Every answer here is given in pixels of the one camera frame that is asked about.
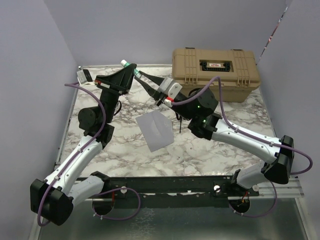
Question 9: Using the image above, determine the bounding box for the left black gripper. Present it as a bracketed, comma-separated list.
[95, 64, 137, 124]

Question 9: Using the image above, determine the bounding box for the green white glue stick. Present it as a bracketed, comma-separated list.
[120, 59, 141, 77]

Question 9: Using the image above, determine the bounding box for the grey envelope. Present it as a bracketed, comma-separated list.
[136, 110, 174, 152]

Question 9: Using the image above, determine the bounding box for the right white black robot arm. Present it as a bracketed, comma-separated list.
[134, 70, 294, 196]

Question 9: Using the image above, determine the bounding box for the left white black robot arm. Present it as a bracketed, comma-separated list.
[30, 63, 137, 227]

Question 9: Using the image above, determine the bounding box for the tan plastic tool case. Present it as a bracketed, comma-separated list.
[171, 47, 261, 103]

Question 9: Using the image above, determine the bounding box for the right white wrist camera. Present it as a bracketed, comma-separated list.
[157, 77, 182, 100]

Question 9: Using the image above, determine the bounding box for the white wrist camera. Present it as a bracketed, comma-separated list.
[76, 69, 94, 86]
[157, 77, 182, 100]

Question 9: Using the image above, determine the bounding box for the red handled screwdriver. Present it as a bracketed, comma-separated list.
[177, 116, 183, 133]

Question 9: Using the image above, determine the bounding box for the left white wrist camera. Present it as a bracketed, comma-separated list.
[76, 69, 94, 86]

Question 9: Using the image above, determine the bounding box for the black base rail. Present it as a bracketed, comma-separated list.
[92, 174, 259, 209]

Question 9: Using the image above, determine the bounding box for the aluminium extrusion frame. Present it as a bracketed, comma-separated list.
[55, 80, 303, 198]

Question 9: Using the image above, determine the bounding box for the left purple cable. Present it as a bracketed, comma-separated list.
[36, 82, 142, 227]

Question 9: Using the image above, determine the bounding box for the purple cable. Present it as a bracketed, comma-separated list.
[171, 76, 314, 219]
[36, 82, 142, 227]

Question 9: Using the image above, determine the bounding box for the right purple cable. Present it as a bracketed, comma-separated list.
[171, 76, 314, 219]

